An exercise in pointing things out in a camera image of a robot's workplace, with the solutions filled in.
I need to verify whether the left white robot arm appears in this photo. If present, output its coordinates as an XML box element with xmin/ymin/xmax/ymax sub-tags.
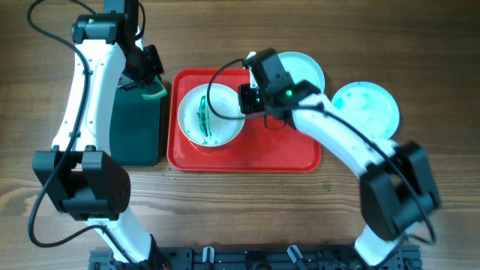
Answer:
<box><xmin>32</xmin><ymin>1</ymin><xmax>167</xmax><ymax>269</ymax></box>

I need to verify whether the white plate green streak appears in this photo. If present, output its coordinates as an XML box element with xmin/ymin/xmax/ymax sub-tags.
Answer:
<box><xmin>178</xmin><ymin>83</ymin><xmax>245</xmax><ymax>147</ymax></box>

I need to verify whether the red plastic tray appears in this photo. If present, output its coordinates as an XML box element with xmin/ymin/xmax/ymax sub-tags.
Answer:
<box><xmin>166</xmin><ymin>68</ymin><xmax>321</xmax><ymax>173</ymax></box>

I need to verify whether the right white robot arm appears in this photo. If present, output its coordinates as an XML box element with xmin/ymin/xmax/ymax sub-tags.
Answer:
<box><xmin>239</xmin><ymin>48</ymin><xmax>441</xmax><ymax>268</ymax></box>

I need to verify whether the green yellow sponge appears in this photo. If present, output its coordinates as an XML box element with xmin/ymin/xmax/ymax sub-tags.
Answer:
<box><xmin>142</xmin><ymin>76</ymin><xmax>167</xmax><ymax>101</ymax></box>

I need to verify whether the white plate smeared teal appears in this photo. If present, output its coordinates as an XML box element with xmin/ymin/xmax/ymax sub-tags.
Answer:
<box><xmin>331</xmin><ymin>81</ymin><xmax>401</xmax><ymax>139</ymax></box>

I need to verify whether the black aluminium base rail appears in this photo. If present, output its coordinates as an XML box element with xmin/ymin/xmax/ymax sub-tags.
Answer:
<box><xmin>88</xmin><ymin>245</ymin><xmax>423</xmax><ymax>270</ymax></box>

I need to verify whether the dark green water tray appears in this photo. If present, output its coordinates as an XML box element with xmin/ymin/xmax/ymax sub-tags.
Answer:
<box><xmin>109</xmin><ymin>87</ymin><xmax>163</xmax><ymax>167</ymax></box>

